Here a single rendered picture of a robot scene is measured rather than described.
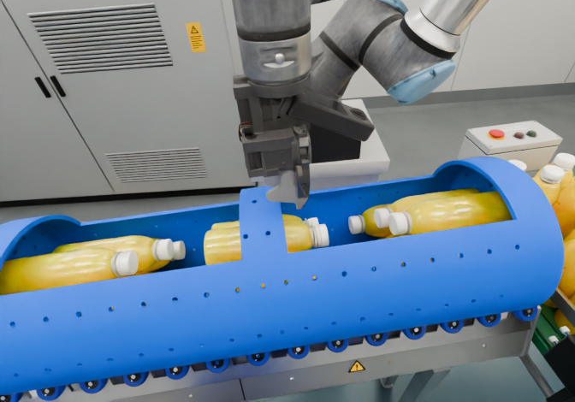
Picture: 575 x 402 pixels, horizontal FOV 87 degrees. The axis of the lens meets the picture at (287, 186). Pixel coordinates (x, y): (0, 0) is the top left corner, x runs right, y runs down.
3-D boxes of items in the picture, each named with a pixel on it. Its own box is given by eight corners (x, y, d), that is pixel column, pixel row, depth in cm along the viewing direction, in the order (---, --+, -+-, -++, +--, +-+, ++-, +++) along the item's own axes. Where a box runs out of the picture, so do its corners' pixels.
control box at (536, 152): (456, 158, 91) (467, 127, 84) (519, 150, 92) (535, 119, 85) (476, 179, 83) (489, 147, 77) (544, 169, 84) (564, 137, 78)
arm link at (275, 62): (304, 19, 34) (318, 38, 28) (305, 61, 37) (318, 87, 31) (237, 26, 34) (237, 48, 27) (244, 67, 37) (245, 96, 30)
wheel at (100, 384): (90, 361, 56) (83, 368, 54) (113, 369, 56) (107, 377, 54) (80, 382, 56) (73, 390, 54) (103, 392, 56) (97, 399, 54)
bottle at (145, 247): (44, 248, 53) (152, 233, 54) (72, 242, 60) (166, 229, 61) (49, 288, 53) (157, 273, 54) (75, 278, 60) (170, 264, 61)
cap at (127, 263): (114, 271, 47) (125, 269, 48) (118, 248, 50) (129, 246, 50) (126, 279, 51) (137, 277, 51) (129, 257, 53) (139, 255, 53)
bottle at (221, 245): (200, 248, 46) (320, 232, 47) (206, 222, 52) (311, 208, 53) (210, 282, 49) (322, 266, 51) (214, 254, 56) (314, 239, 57)
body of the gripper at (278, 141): (247, 150, 44) (233, 67, 36) (305, 143, 45) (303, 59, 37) (249, 184, 38) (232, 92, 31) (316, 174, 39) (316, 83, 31)
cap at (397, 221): (403, 208, 52) (393, 209, 52) (410, 230, 50) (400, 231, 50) (395, 215, 55) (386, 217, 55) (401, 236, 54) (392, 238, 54)
